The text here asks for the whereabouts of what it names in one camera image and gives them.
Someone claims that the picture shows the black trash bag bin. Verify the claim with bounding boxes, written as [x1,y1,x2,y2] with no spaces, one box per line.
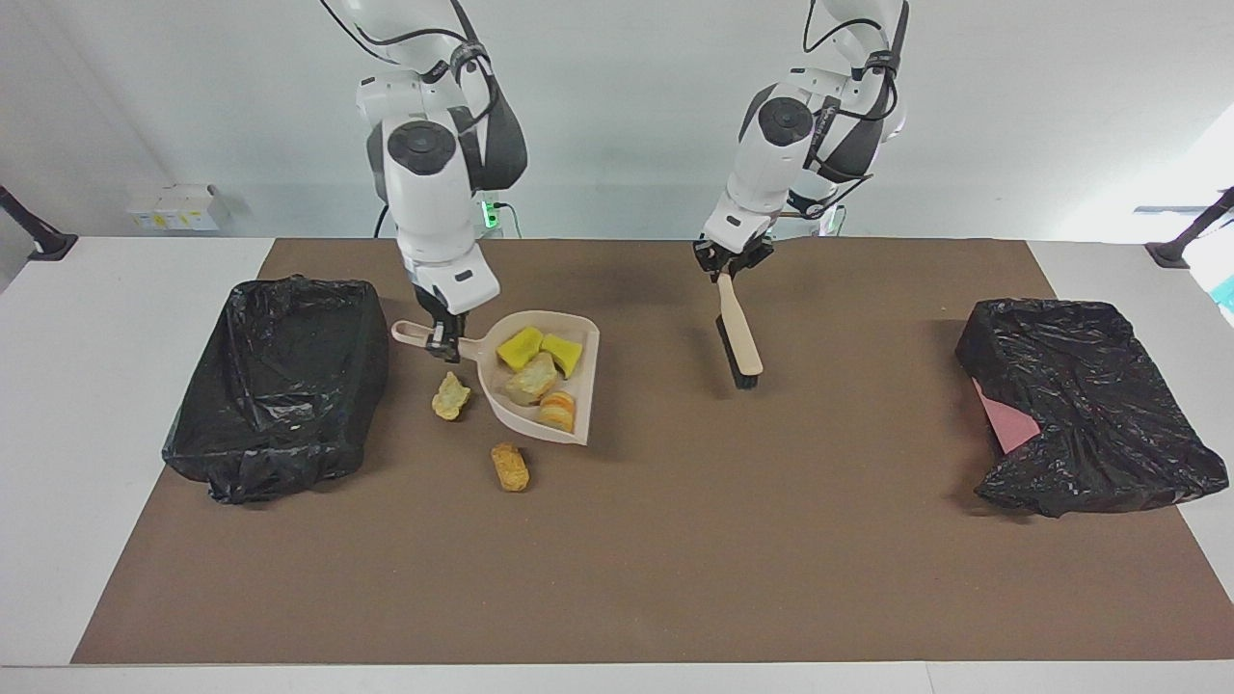
[954,298,1230,519]
[162,275,390,505]

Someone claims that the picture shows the yellow wedge sponge piece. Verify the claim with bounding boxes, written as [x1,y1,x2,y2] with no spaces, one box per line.
[496,326,546,372]

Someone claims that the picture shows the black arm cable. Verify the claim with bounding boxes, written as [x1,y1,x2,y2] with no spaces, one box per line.
[323,0,502,126]
[803,0,907,208]

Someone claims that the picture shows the brown table mat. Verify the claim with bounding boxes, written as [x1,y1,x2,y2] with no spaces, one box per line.
[70,238,1234,666]

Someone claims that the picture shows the brown cork-like chunk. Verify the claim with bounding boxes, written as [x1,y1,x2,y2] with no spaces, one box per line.
[491,441,531,493]

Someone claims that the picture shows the pink bin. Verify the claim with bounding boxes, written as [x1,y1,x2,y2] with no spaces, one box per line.
[972,378,1042,456]

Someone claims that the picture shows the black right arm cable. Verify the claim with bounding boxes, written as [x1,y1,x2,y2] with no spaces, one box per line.
[323,0,502,126]

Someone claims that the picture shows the black camera stand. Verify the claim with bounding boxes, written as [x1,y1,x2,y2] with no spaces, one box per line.
[1145,186,1234,270]
[0,185,78,262]

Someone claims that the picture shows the white wall socket boxes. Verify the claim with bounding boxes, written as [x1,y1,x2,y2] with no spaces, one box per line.
[126,184,221,232]

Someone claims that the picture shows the beige hand brush black bristles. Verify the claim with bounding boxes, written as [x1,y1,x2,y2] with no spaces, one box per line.
[714,273,765,390]

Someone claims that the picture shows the beige foam chunk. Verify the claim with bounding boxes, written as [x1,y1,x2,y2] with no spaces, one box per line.
[431,370,473,422]
[504,352,562,406]
[536,389,577,434]

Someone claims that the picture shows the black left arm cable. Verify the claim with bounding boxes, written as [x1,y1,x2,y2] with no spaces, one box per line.
[803,0,907,208]

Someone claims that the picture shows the yellow rectangular sponge piece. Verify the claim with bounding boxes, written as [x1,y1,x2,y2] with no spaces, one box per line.
[540,333,585,379]

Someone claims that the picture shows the beige plastic dustpan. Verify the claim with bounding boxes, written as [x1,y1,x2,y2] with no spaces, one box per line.
[390,309,601,446]

